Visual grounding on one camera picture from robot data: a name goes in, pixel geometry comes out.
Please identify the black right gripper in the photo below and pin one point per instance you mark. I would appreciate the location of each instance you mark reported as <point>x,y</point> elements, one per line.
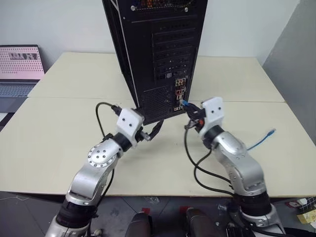
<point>198,117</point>

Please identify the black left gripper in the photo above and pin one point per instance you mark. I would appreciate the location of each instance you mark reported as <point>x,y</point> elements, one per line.
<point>141,134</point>

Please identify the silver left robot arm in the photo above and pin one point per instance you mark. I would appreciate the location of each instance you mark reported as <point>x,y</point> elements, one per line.
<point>98,158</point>

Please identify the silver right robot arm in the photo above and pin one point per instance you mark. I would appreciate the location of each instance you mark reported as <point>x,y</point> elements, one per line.
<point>234,153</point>

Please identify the black computer tower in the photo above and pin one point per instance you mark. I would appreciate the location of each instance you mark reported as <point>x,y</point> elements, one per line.
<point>140,49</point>

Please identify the dark rounded shape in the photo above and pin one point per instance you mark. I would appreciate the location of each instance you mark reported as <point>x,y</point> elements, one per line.
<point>197,223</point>
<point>139,225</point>

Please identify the grey open laptop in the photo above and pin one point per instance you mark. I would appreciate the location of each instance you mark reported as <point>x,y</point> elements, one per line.
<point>17,69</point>

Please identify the yellow cardboard box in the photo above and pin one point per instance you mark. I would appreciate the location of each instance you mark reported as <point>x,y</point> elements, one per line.
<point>307,212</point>

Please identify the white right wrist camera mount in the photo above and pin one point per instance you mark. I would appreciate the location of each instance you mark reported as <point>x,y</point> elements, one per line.
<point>214,108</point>

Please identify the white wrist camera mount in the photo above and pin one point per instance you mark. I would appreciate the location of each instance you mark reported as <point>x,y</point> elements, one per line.
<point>128,122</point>
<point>214,108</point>

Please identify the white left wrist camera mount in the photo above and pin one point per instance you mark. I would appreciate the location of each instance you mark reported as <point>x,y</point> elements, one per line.
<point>128,122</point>

